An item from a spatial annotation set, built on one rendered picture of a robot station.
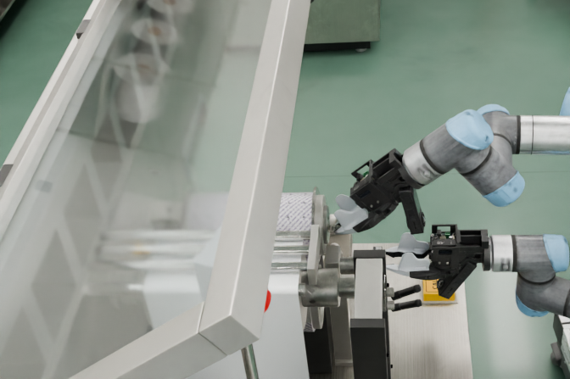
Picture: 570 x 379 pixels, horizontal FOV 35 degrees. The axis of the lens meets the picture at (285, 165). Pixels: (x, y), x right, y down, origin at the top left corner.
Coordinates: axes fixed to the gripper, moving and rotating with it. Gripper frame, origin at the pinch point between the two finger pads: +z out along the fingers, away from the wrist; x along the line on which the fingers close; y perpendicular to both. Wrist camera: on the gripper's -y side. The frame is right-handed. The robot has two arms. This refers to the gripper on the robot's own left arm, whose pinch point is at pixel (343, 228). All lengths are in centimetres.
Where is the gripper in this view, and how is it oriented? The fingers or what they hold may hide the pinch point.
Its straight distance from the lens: 175.0
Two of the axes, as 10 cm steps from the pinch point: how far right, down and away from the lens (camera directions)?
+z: -6.9, 5.2, 5.0
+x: -1.0, 6.2, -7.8
